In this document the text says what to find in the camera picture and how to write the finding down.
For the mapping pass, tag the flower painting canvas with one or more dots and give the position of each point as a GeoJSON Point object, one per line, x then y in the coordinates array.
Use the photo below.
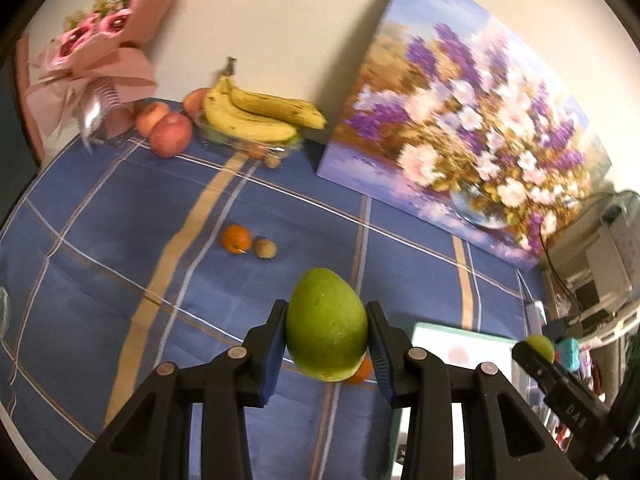
{"type": "Point", "coordinates": [450, 135]}

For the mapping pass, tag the white plastic device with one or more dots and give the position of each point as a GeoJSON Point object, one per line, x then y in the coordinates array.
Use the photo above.
{"type": "Point", "coordinates": [607, 265]}

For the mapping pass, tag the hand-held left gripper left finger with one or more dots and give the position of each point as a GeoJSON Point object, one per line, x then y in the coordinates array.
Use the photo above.
{"type": "Point", "coordinates": [272, 360]}

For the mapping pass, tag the white power strip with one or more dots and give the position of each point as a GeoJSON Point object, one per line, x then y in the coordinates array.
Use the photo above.
{"type": "Point", "coordinates": [536, 311]}

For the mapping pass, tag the orange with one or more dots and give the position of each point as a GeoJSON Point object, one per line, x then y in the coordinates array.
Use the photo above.
{"type": "Point", "coordinates": [364, 371]}
{"type": "Point", "coordinates": [236, 238]}

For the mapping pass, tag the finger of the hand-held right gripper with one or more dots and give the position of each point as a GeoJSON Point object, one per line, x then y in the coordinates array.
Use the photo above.
{"type": "Point", "coordinates": [537, 367]}

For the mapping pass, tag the black power adapter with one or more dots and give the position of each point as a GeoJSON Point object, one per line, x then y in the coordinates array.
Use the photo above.
{"type": "Point", "coordinates": [555, 331]}

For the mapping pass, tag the green jujube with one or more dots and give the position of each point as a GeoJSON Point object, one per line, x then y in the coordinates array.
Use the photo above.
{"type": "Point", "coordinates": [325, 325]}

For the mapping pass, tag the pink flower bouquet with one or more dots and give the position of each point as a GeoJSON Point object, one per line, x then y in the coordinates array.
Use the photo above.
{"type": "Point", "coordinates": [100, 45]}

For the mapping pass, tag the yellow banana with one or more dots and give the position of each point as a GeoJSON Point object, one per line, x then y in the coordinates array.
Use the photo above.
{"type": "Point", "coordinates": [280, 107]}
{"type": "Point", "coordinates": [240, 125]}

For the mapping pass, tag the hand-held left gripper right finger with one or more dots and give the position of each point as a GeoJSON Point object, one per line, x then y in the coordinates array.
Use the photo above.
{"type": "Point", "coordinates": [382, 360]}

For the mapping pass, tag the white tray with green rim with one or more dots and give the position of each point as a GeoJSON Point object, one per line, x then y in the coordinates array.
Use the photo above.
{"type": "Point", "coordinates": [470, 355]}

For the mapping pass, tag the blue plaid tablecloth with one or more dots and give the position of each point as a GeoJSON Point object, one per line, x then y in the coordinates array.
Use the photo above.
{"type": "Point", "coordinates": [125, 240]}

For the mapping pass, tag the clear plastic container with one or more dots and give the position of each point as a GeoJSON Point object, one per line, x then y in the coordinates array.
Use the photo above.
{"type": "Point", "coordinates": [285, 147]}

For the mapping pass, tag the small tangerine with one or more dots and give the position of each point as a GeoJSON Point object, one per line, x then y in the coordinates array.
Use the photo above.
{"type": "Point", "coordinates": [257, 150]}

